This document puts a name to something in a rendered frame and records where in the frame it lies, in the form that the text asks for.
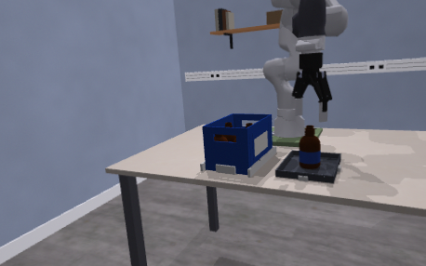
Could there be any brown glass bottle with blue label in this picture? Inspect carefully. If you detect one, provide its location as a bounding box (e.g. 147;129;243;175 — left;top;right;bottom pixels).
300;126;321;169

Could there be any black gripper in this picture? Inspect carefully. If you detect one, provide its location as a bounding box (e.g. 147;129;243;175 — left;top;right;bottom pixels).
292;52;332;122

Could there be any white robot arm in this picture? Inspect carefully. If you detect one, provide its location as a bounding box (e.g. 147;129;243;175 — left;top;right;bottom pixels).
263;0;348;138

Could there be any blue plastic crate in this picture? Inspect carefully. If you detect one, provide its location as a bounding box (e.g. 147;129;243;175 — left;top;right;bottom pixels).
202;113;273;175

